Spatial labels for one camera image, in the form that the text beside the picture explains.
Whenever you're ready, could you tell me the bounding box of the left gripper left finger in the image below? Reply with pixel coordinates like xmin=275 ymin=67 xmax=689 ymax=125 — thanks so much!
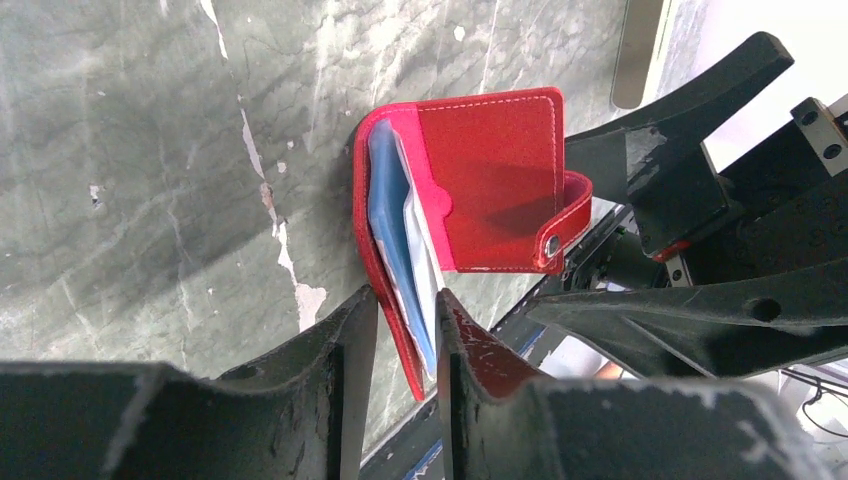
xmin=1 ymin=286 xmax=378 ymax=479

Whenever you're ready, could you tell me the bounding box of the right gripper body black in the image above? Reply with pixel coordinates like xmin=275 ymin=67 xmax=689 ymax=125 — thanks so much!
xmin=622 ymin=97 xmax=847 ymax=289

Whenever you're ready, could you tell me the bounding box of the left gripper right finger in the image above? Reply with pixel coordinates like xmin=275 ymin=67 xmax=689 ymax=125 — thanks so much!
xmin=436 ymin=290 xmax=831 ymax=479

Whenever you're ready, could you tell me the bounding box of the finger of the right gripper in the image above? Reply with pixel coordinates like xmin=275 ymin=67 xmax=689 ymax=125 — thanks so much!
xmin=565 ymin=32 xmax=794 ymax=255
xmin=527 ymin=261 xmax=847 ymax=378

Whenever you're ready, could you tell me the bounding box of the red leather card holder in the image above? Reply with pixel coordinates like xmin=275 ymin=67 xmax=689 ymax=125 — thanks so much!
xmin=351 ymin=87 xmax=593 ymax=401

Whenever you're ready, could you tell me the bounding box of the gold metal card tray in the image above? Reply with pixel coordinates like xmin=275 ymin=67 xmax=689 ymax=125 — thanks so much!
xmin=611 ymin=0 xmax=666 ymax=109

